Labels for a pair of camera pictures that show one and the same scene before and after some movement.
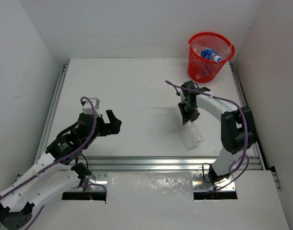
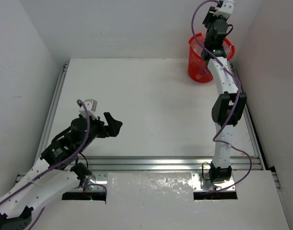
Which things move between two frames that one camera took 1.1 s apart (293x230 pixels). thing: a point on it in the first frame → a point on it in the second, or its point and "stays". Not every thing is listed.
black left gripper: [103, 125] stays
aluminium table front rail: [150, 163] stays
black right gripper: [188, 117] → [210, 16]
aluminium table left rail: [47, 124] stays
